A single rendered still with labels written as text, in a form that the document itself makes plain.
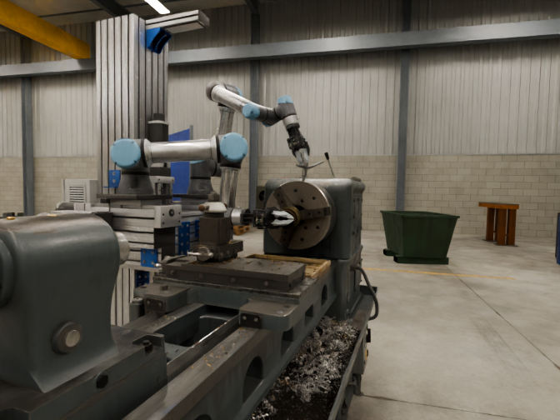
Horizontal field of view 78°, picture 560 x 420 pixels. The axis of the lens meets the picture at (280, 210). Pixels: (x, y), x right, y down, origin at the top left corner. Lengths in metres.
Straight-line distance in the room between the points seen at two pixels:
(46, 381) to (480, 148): 12.09
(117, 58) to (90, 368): 1.65
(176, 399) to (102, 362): 0.12
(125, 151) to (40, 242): 0.99
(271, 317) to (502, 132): 11.92
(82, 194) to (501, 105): 11.82
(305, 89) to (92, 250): 11.92
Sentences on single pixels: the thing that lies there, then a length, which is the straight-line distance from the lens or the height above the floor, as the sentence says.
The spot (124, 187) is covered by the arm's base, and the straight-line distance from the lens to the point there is 1.62.
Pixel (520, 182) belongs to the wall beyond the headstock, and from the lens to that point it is 12.49.
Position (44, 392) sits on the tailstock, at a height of 0.94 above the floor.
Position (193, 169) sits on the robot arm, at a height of 1.30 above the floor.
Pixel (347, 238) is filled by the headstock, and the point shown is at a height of 0.97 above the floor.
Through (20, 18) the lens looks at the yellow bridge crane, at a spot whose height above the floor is 6.21.
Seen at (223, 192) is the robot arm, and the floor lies 1.18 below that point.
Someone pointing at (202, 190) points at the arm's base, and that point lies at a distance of 1.99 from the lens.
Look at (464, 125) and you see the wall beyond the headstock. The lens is 12.26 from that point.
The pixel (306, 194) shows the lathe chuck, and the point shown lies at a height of 1.18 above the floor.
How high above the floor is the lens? 1.19
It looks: 3 degrees down
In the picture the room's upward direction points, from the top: 1 degrees clockwise
